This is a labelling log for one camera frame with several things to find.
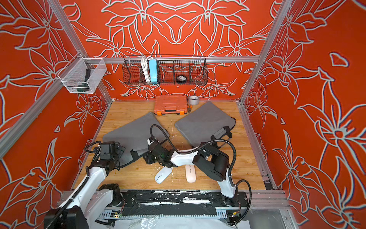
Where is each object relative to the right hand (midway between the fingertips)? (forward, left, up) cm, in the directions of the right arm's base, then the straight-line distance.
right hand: (145, 153), depth 85 cm
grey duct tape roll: (+48, -32, -1) cm, 58 cm away
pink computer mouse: (-10, -28, -3) cm, 30 cm away
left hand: (+1, +17, 0) cm, 17 cm away
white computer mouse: (-11, -12, -3) cm, 17 cm away
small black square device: (+44, -21, +23) cm, 54 cm away
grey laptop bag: (+24, -36, -2) cm, 43 cm away
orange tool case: (+45, -12, -3) cm, 46 cm away
